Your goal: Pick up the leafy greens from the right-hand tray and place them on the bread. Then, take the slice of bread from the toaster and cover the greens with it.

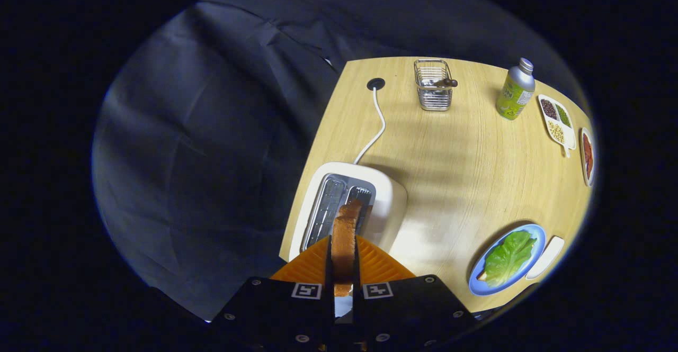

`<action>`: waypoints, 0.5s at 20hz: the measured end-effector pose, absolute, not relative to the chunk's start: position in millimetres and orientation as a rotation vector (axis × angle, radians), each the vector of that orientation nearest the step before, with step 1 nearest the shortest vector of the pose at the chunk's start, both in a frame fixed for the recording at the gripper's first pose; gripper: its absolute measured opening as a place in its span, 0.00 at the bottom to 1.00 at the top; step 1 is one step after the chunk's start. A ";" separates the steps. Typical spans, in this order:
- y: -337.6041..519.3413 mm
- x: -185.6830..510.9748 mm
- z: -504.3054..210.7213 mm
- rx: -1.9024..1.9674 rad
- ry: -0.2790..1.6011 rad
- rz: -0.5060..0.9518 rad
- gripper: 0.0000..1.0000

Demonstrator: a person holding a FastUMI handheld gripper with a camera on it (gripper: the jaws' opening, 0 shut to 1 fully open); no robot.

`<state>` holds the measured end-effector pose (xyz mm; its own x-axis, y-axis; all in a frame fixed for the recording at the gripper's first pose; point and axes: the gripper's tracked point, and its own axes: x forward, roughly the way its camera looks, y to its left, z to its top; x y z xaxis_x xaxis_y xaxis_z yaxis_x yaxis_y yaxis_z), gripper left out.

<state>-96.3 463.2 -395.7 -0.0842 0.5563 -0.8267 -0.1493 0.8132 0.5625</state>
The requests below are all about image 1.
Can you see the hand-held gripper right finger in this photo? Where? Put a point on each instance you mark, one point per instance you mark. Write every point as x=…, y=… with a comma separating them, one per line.
x=356, y=267

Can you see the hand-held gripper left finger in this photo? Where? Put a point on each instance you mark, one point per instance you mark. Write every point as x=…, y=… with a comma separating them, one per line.
x=329, y=267

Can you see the browned toast slice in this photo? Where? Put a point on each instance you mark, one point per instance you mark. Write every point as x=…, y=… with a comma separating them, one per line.
x=344, y=246

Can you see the green lettuce leaf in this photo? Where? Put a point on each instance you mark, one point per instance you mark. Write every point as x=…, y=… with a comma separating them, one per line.
x=508, y=256

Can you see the cream toaster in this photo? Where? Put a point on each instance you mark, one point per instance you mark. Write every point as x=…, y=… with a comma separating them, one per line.
x=389, y=198

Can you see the white bread slice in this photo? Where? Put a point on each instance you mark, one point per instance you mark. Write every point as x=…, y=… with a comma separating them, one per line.
x=482, y=276

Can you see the blue plate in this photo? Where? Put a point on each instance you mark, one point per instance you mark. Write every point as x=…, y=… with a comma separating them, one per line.
x=535, y=235

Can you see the white square dish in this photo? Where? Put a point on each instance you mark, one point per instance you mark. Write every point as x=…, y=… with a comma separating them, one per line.
x=548, y=254

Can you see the green bottle with silver cap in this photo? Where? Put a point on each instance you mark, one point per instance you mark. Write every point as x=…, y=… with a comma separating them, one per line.
x=514, y=95

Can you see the pile of yellow soybeans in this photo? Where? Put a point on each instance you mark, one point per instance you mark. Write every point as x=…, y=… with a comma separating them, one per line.
x=555, y=132

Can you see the round white plate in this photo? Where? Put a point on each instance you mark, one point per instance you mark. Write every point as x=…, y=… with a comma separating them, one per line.
x=583, y=172

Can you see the white divided dish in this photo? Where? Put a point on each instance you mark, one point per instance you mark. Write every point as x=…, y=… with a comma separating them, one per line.
x=569, y=141

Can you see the pile of dark beans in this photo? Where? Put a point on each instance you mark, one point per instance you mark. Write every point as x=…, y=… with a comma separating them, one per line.
x=549, y=109

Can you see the pile of green beans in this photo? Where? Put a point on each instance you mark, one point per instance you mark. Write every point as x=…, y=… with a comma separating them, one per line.
x=563, y=115

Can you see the brown grilled meat piece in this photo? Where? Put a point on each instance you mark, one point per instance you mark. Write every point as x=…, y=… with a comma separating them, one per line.
x=588, y=156

